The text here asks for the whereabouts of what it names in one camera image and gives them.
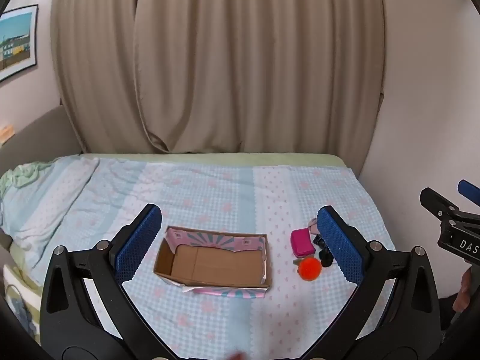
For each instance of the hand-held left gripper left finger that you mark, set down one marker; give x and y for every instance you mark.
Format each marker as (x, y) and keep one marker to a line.
(138, 242)

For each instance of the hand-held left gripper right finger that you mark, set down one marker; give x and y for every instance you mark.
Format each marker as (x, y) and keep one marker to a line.
(339, 242)

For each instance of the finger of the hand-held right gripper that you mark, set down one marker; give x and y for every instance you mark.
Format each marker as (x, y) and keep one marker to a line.
(437, 202)
(470, 191)

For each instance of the black small toy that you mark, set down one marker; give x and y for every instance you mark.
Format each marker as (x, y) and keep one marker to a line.
(326, 260)

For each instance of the magenta zip pouch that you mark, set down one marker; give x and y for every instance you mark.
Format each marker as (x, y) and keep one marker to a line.
(303, 242)

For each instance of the orange strawberry plush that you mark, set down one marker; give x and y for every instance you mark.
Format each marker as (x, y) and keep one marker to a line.
(310, 269)

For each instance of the cardboard box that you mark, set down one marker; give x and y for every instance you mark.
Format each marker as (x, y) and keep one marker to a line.
(217, 266)

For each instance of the person's right hand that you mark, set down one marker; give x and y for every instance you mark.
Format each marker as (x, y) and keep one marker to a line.
(464, 292)

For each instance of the pale pink scrunchie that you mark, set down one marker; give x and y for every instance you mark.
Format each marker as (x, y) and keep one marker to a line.
(313, 226)

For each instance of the person's dark clothing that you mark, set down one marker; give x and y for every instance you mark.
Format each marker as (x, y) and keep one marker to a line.
(448, 313)

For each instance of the light blue floral blanket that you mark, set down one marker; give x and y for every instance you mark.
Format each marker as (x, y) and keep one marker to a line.
(225, 187)

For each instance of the pale green bed sheet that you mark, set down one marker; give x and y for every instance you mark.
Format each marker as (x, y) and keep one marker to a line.
(210, 158)

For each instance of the white printed bag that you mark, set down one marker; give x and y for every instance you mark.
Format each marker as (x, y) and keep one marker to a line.
(20, 303)

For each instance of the green crumpled cloth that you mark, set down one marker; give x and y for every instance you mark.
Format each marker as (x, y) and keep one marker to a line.
(22, 176)

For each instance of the small wooden item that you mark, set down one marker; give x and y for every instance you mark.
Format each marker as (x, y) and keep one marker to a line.
(5, 133)

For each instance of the beige narrow curtain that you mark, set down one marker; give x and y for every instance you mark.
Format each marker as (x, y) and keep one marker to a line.
(97, 63)

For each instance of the beige wide curtain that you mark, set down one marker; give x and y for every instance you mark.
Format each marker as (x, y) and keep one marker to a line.
(262, 60)

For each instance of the framed wall poster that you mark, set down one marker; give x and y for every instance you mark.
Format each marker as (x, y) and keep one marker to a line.
(17, 43)

